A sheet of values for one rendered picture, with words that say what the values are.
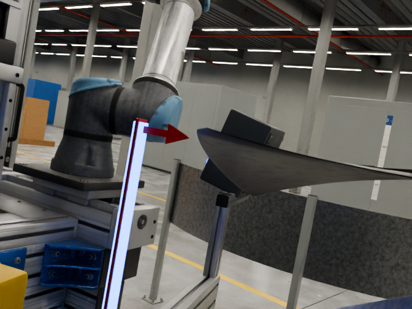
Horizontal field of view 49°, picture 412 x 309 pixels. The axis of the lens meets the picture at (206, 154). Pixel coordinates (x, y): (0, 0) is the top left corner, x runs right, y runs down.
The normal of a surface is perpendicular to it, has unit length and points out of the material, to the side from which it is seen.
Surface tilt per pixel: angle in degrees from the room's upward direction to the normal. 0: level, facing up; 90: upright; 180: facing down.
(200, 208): 90
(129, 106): 77
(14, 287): 90
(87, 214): 90
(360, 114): 90
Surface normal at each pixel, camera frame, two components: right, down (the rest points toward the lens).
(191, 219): -0.80, -0.11
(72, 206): -0.46, -0.04
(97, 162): 0.62, -0.15
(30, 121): 0.76, 0.17
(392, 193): -0.63, -0.07
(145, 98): 0.00, -0.44
